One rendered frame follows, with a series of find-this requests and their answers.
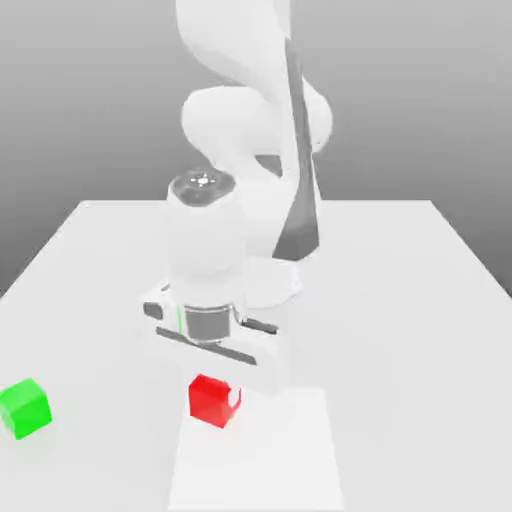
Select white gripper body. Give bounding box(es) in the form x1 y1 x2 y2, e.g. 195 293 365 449
154 322 292 397

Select small red cube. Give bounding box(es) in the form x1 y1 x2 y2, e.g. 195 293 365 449
188 374 243 430

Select small green cube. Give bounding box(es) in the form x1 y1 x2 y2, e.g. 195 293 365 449
0 378 54 441

